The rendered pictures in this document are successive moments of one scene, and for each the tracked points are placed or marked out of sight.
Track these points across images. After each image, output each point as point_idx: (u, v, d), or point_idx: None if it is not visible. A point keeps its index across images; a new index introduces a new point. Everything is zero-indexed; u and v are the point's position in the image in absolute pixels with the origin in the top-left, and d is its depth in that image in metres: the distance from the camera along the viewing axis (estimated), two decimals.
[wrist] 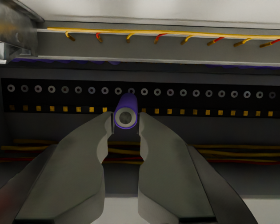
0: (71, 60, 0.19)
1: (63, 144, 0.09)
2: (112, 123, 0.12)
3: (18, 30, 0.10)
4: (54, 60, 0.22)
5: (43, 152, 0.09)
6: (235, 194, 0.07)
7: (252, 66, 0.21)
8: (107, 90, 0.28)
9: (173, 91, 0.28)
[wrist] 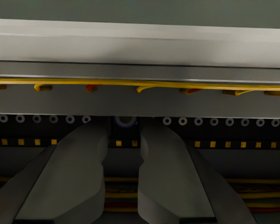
0: None
1: (63, 144, 0.09)
2: (112, 123, 0.12)
3: None
4: None
5: (43, 152, 0.09)
6: (235, 194, 0.07)
7: None
8: (73, 118, 0.23)
9: None
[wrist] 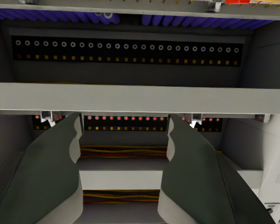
0: (57, 16, 0.33)
1: (31, 150, 0.09)
2: (81, 123, 0.12)
3: None
4: (46, 19, 0.36)
5: (10, 161, 0.08)
6: (265, 212, 0.06)
7: (165, 21, 0.35)
8: (83, 44, 0.42)
9: (128, 46, 0.42)
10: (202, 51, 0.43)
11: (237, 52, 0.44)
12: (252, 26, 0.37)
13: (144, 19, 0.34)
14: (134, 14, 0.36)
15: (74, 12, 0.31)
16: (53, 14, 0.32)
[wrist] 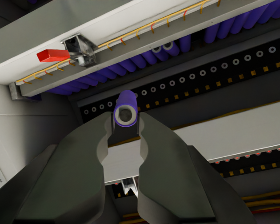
0: (115, 71, 0.31)
1: (63, 144, 0.09)
2: (112, 123, 0.12)
3: (86, 49, 0.22)
4: (106, 79, 0.35)
5: (43, 152, 0.09)
6: (235, 194, 0.07)
7: (238, 26, 0.27)
8: (145, 91, 0.38)
9: (194, 75, 0.35)
10: None
11: None
12: None
13: (210, 34, 0.27)
14: (194, 38, 0.31)
15: (131, 59, 0.28)
16: (111, 70, 0.30)
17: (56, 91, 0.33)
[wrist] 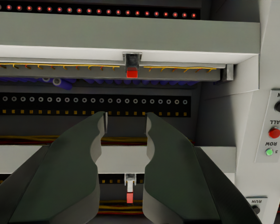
0: (3, 78, 0.36)
1: (56, 145, 0.09)
2: (105, 122, 0.12)
3: None
4: None
5: (36, 154, 0.09)
6: (242, 198, 0.07)
7: (105, 81, 0.38)
8: (33, 98, 0.43)
9: (77, 99, 0.43)
10: (151, 103, 0.44)
11: (185, 103, 0.45)
12: (189, 83, 0.40)
13: (84, 80, 0.37)
14: None
15: None
16: None
17: None
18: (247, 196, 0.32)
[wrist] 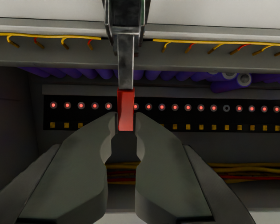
0: (136, 74, 0.21)
1: (67, 144, 0.09)
2: (116, 123, 0.12)
3: (142, 24, 0.10)
4: (111, 77, 0.24)
5: (47, 151, 0.09)
6: (232, 193, 0.07)
7: None
8: (151, 106, 0.28)
9: (216, 107, 0.28)
10: None
11: None
12: None
13: (269, 77, 0.22)
14: None
15: None
16: (134, 71, 0.20)
17: (28, 69, 0.20)
18: None
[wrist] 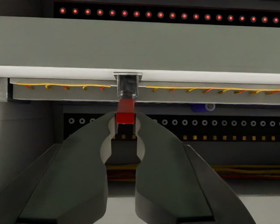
0: (134, 102, 0.29)
1: (67, 144, 0.09)
2: (115, 123, 0.12)
3: (137, 89, 0.19)
4: None
5: (47, 151, 0.09)
6: (232, 193, 0.07)
7: (251, 104, 0.31)
8: None
9: (197, 122, 0.36)
10: None
11: None
12: None
13: None
14: None
15: None
16: None
17: None
18: None
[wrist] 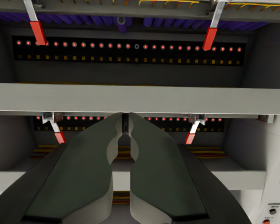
0: (61, 18, 0.34)
1: (74, 143, 0.09)
2: (123, 124, 0.12)
3: None
4: (51, 21, 0.37)
5: (55, 150, 0.09)
6: (225, 190, 0.07)
7: (166, 23, 0.36)
8: (85, 44, 0.41)
9: (129, 45, 0.42)
10: (205, 50, 0.43)
11: (239, 51, 0.43)
12: (250, 27, 0.38)
13: (146, 21, 0.35)
14: None
15: (78, 14, 0.32)
16: (58, 16, 0.33)
17: None
18: None
